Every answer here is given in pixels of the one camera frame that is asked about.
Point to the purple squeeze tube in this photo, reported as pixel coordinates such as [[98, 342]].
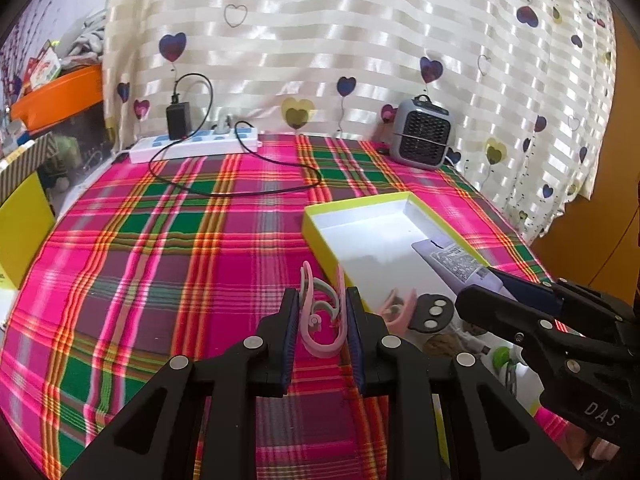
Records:
[[450, 260]]

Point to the red printed packets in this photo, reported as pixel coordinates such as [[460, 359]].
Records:
[[42, 70]]

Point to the heart print curtain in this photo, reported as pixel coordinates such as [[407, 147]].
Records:
[[325, 35]]

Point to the small grey heater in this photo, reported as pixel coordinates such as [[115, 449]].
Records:
[[420, 135]]

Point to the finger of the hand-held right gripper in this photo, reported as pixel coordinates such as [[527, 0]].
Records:
[[530, 292], [495, 310]]

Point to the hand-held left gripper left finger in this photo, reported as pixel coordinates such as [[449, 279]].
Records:
[[289, 340]]

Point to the black oval magnet holder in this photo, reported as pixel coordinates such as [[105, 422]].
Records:
[[419, 310]]

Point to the striped box lid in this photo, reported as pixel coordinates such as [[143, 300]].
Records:
[[25, 165]]

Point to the orange plastic bin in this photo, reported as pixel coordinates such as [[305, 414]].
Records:
[[60, 97]]

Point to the white green suction cup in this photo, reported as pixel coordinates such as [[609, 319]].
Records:
[[500, 360]]

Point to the dark storage bin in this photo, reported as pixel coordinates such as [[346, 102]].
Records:
[[90, 130]]

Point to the yellow-green shallow box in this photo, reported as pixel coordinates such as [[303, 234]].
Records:
[[380, 240]]

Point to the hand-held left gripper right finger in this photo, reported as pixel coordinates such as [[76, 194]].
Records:
[[356, 340]]

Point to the white power strip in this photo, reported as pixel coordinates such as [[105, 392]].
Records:
[[200, 145]]

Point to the yellow cardboard box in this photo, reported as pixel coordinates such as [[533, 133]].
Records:
[[25, 225]]

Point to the orange wooden door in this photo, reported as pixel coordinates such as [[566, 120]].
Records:
[[620, 185]]

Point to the pink plaid tablecloth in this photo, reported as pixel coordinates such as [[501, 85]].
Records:
[[150, 260]]

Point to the pink plastic clip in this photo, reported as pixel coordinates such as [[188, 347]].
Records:
[[387, 310], [320, 347]]

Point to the grey white cloth pile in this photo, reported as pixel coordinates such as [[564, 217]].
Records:
[[85, 40]]

